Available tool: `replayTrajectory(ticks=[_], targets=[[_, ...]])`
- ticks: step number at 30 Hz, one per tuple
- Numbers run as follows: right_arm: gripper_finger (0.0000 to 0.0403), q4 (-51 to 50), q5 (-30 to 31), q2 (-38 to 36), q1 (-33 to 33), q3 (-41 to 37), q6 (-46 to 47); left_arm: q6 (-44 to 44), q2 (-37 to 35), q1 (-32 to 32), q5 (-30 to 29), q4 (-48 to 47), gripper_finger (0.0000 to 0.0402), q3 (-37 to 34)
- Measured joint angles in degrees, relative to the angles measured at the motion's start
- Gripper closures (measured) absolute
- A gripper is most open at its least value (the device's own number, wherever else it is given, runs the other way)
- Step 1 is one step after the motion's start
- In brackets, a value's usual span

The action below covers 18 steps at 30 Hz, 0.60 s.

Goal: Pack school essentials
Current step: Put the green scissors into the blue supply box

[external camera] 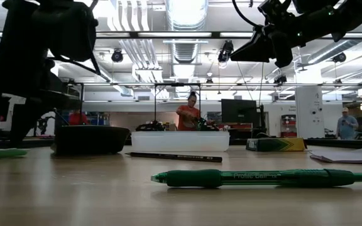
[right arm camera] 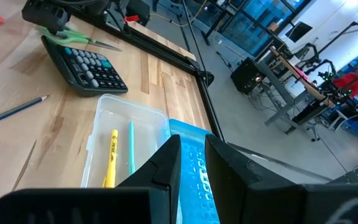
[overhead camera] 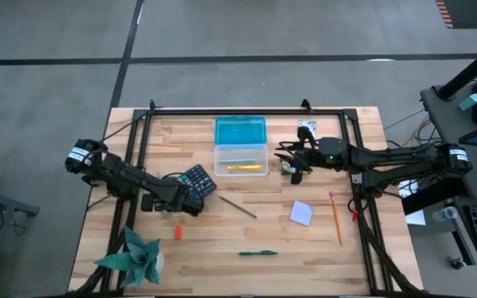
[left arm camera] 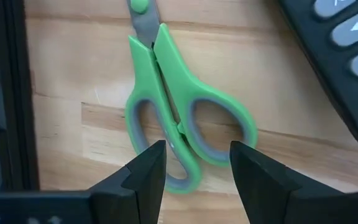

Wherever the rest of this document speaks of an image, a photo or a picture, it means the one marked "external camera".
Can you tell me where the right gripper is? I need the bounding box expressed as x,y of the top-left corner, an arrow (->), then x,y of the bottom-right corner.
230,0 -> 339,68

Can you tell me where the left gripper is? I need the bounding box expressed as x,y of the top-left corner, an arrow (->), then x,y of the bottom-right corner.
0,58 -> 82,146

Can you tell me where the bright green highlighter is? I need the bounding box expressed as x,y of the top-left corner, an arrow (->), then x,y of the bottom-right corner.
0,148 -> 28,160

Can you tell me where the green yellow crayon box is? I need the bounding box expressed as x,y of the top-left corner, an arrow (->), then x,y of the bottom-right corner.
246,137 -> 308,153

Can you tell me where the black pencil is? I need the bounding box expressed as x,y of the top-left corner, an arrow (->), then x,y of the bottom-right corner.
125,151 -> 223,163

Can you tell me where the green ballpoint pen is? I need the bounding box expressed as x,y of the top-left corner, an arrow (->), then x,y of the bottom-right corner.
150,168 -> 362,189

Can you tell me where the white square pillar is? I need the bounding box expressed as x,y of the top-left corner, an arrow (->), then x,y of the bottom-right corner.
294,67 -> 326,139

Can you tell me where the black computer monitor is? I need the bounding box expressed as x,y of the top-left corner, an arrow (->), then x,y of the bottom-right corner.
221,99 -> 258,124

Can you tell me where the person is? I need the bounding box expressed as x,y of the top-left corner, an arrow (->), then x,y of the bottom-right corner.
69,109 -> 89,126
175,90 -> 201,132
336,107 -> 359,141

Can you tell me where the red parts shelf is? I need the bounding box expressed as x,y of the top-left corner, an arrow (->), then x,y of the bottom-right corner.
280,114 -> 298,138

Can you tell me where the black round bowl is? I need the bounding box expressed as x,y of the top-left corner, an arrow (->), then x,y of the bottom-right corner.
52,124 -> 131,156

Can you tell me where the green black background robot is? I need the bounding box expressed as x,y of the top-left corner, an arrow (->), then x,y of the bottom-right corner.
195,116 -> 220,132

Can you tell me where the translucent plastic storage box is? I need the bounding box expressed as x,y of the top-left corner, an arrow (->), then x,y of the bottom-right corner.
130,131 -> 231,153

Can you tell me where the black ceiling-mounted camera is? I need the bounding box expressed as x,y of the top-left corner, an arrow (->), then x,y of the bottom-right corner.
111,49 -> 124,63
331,51 -> 348,64
273,74 -> 288,85
217,40 -> 234,63

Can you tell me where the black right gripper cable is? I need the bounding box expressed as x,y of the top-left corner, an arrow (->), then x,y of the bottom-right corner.
231,0 -> 265,29

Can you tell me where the black background frame stand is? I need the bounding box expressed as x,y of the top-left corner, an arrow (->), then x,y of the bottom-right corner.
153,82 -> 202,126
55,80 -> 85,126

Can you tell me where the black aluminium rig frame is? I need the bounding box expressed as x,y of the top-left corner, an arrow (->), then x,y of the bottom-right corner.
0,30 -> 362,151

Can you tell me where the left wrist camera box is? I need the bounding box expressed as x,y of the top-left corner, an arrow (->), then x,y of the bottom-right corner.
38,0 -> 101,76

